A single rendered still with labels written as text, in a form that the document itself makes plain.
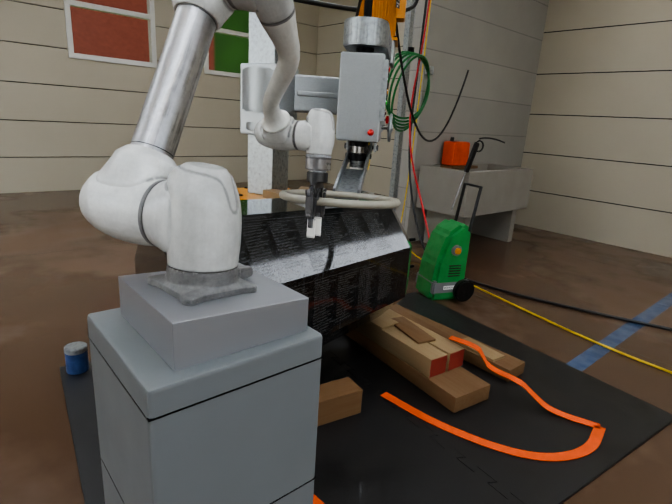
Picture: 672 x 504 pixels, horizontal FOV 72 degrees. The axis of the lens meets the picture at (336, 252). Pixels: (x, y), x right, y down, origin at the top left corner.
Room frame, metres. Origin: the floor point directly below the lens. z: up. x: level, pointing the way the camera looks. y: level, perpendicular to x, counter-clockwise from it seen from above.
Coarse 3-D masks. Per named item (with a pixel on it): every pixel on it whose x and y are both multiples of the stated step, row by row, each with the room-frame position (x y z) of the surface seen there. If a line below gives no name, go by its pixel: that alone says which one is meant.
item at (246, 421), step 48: (96, 336) 0.93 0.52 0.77; (288, 336) 0.94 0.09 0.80; (96, 384) 0.96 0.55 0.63; (144, 384) 0.72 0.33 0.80; (192, 384) 0.75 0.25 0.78; (240, 384) 0.82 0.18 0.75; (288, 384) 0.90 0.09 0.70; (144, 432) 0.71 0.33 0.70; (192, 432) 0.75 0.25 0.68; (240, 432) 0.82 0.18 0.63; (288, 432) 0.90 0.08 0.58; (144, 480) 0.73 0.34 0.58; (192, 480) 0.75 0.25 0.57; (240, 480) 0.82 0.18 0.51; (288, 480) 0.90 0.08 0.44
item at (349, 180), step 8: (344, 144) 2.69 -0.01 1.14; (368, 152) 2.53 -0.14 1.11; (344, 160) 2.40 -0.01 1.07; (368, 160) 2.47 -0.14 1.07; (344, 168) 2.36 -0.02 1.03; (344, 176) 2.31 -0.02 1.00; (352, 176) 2.32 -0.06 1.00; (360, 176) 2.32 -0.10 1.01; (336, 184) 2.11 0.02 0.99; (344, 184) 2.22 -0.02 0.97; (352, 184) 2.22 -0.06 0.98; (360, 184) 2.11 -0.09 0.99; (360, 192) 2.10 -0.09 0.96
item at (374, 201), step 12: (288, 192) 1.89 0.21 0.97; (300, 192) 1.98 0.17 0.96; (336, 192) 2.07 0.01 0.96; (348, 192) 2.07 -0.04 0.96; (324, 204) 1.61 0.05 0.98; (336, 204) 1.61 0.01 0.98; (348, 204) 1.61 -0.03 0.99; (360, 204) 1.62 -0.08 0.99; (372, 204) 1.64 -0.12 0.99; (384, 204) 1.67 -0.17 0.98; (396, 204) 1.74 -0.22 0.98
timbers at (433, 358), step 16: (368, 336) 2.37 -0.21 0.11; (384, 336) 2.26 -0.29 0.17; (400, 336) 2.21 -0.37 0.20; (432, 336) 2.24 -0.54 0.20; (400, 352) 2.15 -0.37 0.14; (416, 352) 2.06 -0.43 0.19; (432, 352) 2.06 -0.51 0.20; (448, 352) 2.07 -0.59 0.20; (416, 368) 2.05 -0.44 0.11; (432, 368) 1.99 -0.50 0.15; (448, 368) 2.06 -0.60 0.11
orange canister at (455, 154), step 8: (448, 144) 5.14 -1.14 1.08; (456, 144) 5.09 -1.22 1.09; (464, 144) 5.19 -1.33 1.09; (448, 152) 5.13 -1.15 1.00; (456, 152) 5.10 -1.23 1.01; (464, 152) 5.20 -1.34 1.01; (448, 160) 5.12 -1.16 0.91; (456, 160) 5.12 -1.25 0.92; (464, 160) 5.22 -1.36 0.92; (456, 168) 5.08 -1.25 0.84; (472, 168) 5.28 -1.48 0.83
